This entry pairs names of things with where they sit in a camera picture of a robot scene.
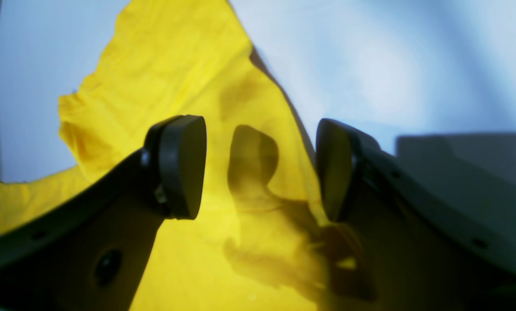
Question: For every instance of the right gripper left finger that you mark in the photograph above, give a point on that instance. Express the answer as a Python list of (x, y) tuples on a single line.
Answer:
[(90, 253)]

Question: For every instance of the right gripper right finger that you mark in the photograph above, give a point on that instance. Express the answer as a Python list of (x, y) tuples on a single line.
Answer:
[(420, 254)]

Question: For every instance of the orange T-shirt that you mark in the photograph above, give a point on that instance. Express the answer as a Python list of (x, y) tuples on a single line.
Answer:
[(260, 241)]

